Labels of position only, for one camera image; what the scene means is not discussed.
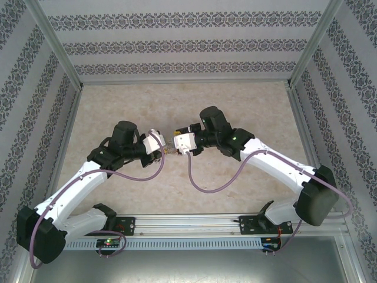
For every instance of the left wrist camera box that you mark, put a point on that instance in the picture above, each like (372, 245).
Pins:
(151, 143)

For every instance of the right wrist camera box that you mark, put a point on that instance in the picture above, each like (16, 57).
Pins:
(184, 141)

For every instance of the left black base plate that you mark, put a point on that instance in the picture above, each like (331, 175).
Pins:
(126, 225)

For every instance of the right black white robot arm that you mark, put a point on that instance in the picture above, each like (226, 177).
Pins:
(315, 203)

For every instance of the aluminium mounting rail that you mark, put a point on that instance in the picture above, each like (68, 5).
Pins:
(188, 224)

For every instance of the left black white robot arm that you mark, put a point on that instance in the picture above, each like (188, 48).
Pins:
(73, 191)

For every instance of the aluminium back rail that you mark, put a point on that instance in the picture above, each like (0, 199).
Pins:
(185, 83)

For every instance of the small circuit board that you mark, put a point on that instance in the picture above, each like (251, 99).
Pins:
(108, 242)
(271, 243)

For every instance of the aluminium side rail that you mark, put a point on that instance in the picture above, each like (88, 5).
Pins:
(296, 106)
(70, 118)

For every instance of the grey metal sheet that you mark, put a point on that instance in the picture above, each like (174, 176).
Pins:
(188, 265)

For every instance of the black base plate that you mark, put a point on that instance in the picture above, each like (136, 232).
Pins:
(126, 225)
(247, 225)

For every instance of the right small circuit board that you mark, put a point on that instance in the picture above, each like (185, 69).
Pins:
(271, 243)

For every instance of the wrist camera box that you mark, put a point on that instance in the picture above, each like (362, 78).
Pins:
(151, 143)
(184, 141)

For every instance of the left small circuit board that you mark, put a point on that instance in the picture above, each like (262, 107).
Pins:
(108, 242)

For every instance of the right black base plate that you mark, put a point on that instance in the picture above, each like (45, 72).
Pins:
(247, 225)

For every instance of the aluminium frame post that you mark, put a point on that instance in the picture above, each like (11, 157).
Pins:
(315, 44)
(53, 44)

